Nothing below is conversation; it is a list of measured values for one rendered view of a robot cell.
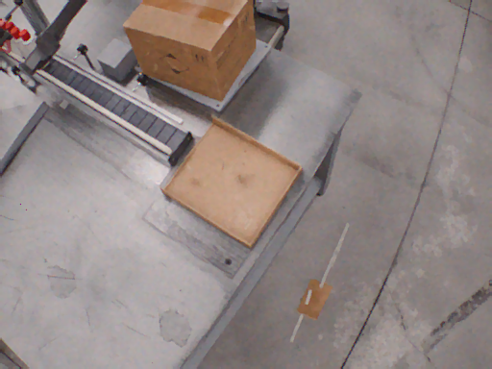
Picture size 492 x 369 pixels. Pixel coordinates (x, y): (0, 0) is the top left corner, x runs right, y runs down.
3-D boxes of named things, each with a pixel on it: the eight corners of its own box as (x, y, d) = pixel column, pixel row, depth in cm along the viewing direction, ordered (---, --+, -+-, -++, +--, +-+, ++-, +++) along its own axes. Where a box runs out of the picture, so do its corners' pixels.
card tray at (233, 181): (161, 191, 132) (159, 186, 128) (213, 121, 139) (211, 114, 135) (251, 249, 125) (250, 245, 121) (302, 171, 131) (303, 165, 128)
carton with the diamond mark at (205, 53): (142, 74, 145) (122, 25, 120) (180, 24, 152) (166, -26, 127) (222, 102, 139) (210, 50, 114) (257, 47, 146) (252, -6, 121)
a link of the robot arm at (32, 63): (62, 44, 122) (43, 29, 118) (39, 73, 119) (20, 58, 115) (56, 53, 132) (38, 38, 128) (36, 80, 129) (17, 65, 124)
